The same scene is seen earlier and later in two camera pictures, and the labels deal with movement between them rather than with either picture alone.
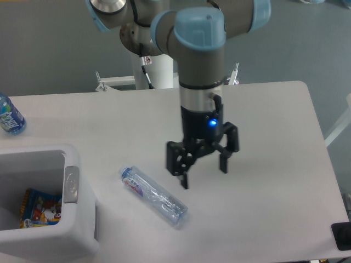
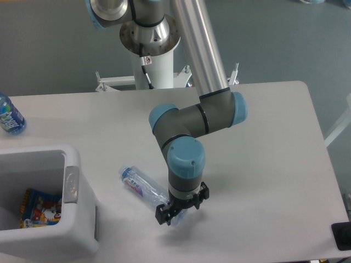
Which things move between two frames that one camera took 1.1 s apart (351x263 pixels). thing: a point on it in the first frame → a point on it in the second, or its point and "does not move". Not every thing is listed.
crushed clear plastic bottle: x=157 y=197 does not move
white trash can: x=54 y=169 does not move
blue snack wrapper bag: x=40 y=209 does not move
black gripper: x=200 y=129 → x=177 y=204
